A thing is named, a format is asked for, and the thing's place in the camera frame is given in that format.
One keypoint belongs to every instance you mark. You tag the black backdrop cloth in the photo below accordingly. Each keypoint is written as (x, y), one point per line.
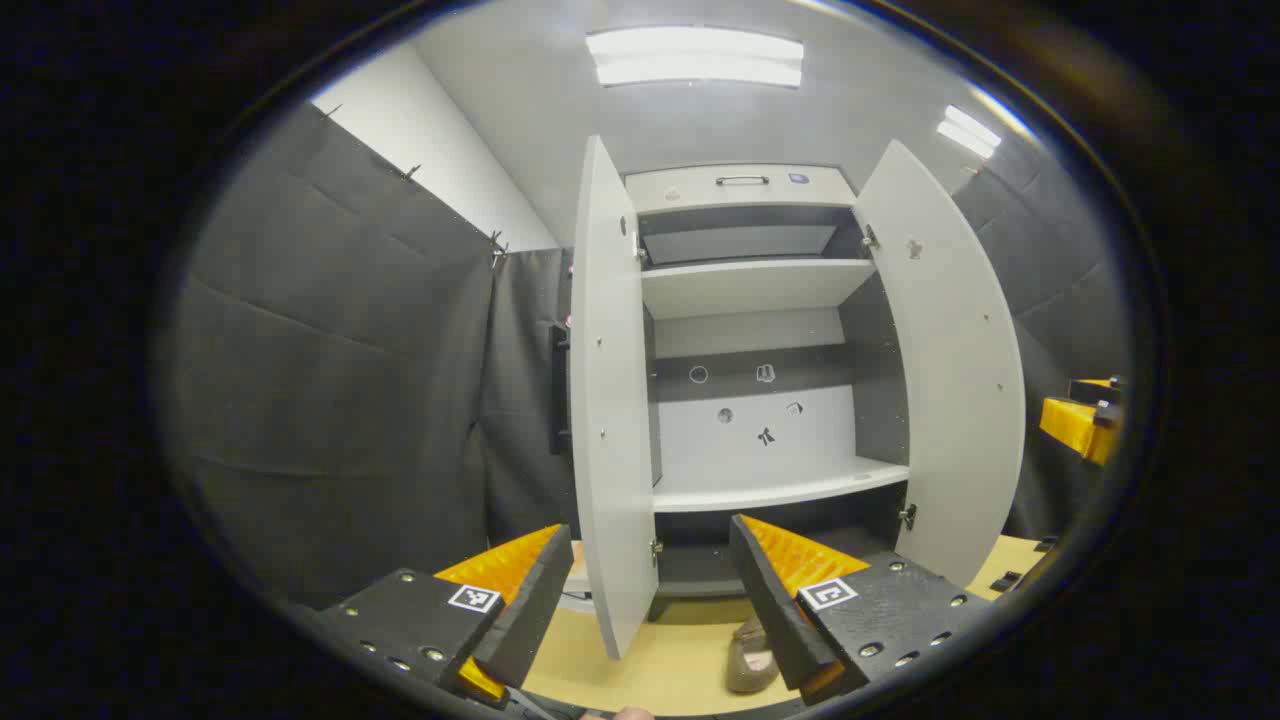
(340, 380)
(1060, 290)

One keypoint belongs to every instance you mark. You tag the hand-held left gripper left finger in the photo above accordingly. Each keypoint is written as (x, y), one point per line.
(525, 610)

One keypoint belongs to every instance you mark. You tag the ceiling light panel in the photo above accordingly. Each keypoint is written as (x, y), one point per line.
(695, 58)
(968, 132)

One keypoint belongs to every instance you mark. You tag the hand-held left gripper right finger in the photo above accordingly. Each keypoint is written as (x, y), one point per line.
(770, 600)

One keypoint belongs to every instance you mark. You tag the white shoe cabinet door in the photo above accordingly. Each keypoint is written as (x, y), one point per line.
(950, 380)
(615, 420)

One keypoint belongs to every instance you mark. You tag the white book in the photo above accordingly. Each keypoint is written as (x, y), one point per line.
(582, 601)

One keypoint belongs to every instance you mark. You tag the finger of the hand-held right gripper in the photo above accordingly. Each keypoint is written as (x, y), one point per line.
(1095, 388)
(1075, 425)

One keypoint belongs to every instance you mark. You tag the brown fuzzy shoe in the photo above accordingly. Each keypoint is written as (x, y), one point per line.
(752, 660)

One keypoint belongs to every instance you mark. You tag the white shoe cabinet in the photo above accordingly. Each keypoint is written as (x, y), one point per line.
(750, 285)

